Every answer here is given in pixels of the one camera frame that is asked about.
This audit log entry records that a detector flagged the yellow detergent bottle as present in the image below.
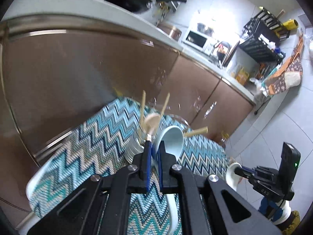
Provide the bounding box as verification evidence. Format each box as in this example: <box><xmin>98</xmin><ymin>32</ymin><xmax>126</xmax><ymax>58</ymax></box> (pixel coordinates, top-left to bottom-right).
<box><xmin>235</xmin><ymin>67</ymin><xmax>249</xmax><ymax>85</ymax></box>

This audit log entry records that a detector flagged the clear plastic utensil holder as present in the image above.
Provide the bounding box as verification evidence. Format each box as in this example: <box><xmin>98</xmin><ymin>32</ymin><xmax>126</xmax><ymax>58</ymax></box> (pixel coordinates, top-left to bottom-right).
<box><xmin>124</xmin><ymin>112</ymin><xmax>191</xmax><ymax>163</ymax></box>

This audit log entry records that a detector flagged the yellow roll on rack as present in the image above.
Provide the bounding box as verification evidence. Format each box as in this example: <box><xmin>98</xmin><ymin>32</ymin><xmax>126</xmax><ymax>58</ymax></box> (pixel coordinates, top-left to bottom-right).
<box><xmin>283</xmin><ymin>19</ymin><xmax>299</xmax><ymax>31</ymax></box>

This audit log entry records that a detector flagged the oil bottle on floor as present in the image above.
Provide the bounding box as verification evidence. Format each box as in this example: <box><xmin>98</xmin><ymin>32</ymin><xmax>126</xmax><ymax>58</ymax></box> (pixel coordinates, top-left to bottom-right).
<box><xmin>218</xmin><ymin>131</ymin><xmax>230</xmax><ymax>149</ymax></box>

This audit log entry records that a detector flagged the patterned hanging cloth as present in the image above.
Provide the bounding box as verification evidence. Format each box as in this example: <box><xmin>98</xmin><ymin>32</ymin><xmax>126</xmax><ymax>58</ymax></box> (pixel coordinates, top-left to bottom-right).
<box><xmin>264</xmin><ymin>34</ymin><xmax>304</xmax><ymax>96</ymax></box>

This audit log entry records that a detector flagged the white microwave oven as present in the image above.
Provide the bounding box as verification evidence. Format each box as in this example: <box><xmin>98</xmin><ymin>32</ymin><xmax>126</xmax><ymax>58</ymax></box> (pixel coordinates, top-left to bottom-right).
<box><xmin>183</xmin><ymin>28</ymin><xmax>213</xmax><ymax>52</ymax></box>

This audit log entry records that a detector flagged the white ceramic spoon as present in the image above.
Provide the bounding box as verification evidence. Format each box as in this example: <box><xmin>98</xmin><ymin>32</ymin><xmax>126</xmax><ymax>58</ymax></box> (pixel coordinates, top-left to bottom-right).
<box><xmin>226</xmin><ymin>162</ymin><xmax>242</xmax><ymax>191</ymax></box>

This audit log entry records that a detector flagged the kitchen faucet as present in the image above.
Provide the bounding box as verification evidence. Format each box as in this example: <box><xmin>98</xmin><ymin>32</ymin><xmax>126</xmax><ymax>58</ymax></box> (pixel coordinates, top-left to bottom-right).
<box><xmin>214</xmin><ymin>41</ymin><xmax>232</xmax><ymax>68</ymax></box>

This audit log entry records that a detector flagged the zigzag patterned table mat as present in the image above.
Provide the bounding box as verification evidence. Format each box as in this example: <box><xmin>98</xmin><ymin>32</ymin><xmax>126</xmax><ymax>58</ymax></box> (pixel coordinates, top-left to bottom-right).
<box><xmin>29</xmin><ymin>98</ymin><xmax>228</xmax><ymax>234</ymax></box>

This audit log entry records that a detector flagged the right blue white gloved hand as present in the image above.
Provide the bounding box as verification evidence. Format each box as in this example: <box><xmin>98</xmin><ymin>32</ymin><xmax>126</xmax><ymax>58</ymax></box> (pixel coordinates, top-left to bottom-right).
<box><xmin>258</xmin><ymin>197</ymin><xmax>292</xmax><ymax>225</ymax></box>

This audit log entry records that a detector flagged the black dish rack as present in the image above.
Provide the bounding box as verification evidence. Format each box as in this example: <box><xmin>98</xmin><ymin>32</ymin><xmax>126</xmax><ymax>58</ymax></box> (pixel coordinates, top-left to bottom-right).
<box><xmin>239</xmin><ymin>6</ymin><xmax>290</xmax><ymax>64</ymax></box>

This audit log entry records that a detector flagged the bamboo chopstick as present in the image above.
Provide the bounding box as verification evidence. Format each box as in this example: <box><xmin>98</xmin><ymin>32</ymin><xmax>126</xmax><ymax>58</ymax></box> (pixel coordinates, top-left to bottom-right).
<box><xmin>160</xmin><ymin>93</ymin><xmax>170</xmax><ymax>117</ymax></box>
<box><xmin>183</xmin><ymin>126</ymin><xmax>208</xmax><ymax>137</ymax></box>
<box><xmin>139</xmin><ymin>90</ymin><xmax>146</xmax><ymax>128</ymax></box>

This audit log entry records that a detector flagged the copper rice cooker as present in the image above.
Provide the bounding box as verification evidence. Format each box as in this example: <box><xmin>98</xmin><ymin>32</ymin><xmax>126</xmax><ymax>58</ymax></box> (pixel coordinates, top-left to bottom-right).
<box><xmin>157</xmin><ymin>22</ymin><xmax>182</xmax><ymax>41</ymax></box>

